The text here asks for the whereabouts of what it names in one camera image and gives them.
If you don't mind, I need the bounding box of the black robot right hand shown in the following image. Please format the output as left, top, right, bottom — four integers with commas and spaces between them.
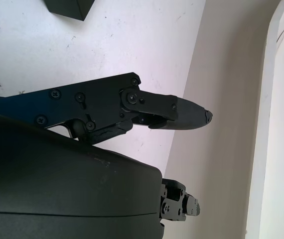
0, 72, 213, 239

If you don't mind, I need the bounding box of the black camera box base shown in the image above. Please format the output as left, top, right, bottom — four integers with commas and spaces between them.
43, 0, 96, 22

